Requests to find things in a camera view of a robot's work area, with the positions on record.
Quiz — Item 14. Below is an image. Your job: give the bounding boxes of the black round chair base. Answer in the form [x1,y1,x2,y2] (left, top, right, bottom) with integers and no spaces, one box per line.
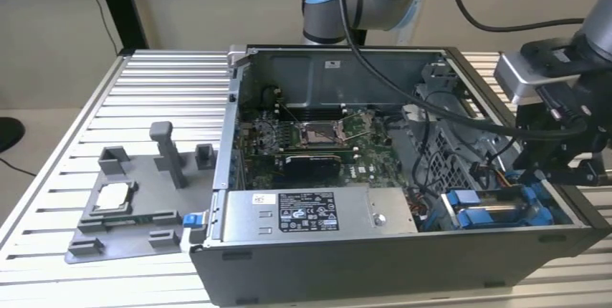
[0,116,25,153]

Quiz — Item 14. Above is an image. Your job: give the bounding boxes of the grey metal drive cage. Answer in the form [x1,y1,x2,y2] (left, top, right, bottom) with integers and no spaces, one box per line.
[387,60,526,194]

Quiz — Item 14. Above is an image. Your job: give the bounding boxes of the metal disk bay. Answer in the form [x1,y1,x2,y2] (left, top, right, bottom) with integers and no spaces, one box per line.
[438,182,558,232]

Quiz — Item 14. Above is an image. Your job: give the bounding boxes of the green motherboard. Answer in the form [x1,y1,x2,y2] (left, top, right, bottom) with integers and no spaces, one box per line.
[236,105,415,193]

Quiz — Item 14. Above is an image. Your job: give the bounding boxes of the blue case latch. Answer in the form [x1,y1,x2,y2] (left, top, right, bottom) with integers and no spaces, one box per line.
[181,213,204,230]

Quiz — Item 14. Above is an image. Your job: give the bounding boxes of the yellow and black wire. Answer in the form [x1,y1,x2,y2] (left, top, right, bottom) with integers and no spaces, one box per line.
[470,159,513,189]

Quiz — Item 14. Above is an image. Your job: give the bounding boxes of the empty blue disk carrier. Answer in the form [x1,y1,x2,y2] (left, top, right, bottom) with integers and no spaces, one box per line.
[455,209,555,229]

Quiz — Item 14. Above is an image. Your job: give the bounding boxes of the thin metal locking lever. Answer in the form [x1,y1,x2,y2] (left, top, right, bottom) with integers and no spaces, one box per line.
[275,101,301,126]

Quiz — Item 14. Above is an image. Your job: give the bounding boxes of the grey power supply unit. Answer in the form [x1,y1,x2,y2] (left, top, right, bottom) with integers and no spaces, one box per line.
[220,186,419,244]

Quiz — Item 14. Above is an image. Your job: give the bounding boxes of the thin black wall cable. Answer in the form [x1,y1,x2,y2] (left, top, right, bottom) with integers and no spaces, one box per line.
[80,0,118,55]

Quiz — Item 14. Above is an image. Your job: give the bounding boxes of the black graphics card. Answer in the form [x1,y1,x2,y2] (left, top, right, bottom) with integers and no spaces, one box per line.
[280,154,343,186]

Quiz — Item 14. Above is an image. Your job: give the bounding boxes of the CPU socket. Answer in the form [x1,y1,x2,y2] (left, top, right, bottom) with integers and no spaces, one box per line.
[297,120,340,145]

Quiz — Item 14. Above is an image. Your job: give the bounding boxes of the metal socket cover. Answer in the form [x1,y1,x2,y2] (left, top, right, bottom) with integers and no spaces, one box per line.
[340,110,378,140]

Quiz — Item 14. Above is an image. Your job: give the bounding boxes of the black upright post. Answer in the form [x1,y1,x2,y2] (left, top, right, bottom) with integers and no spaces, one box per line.
[92,0,149,54]

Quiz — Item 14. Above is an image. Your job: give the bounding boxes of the grey parts rack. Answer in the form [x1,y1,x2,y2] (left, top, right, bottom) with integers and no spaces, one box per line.
[64,120,220,266]

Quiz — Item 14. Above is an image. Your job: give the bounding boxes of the black floor cable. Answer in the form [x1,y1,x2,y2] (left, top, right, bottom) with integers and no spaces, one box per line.
[0,157,38,177]

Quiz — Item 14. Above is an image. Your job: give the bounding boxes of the silver CPU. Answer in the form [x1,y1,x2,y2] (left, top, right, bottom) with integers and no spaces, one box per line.
[93,183,133,213]

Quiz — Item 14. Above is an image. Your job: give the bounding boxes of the black RAM slot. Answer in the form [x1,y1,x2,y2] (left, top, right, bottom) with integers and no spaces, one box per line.
[277,144,360,155]
[277,104,347,117]

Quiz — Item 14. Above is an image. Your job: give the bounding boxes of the large silver wrist camera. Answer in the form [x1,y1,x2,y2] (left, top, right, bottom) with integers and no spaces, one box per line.
[493,52,582,105]

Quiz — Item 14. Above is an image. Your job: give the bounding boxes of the open black PC case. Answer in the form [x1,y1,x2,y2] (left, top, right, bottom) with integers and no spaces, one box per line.
[189,44,612,307]

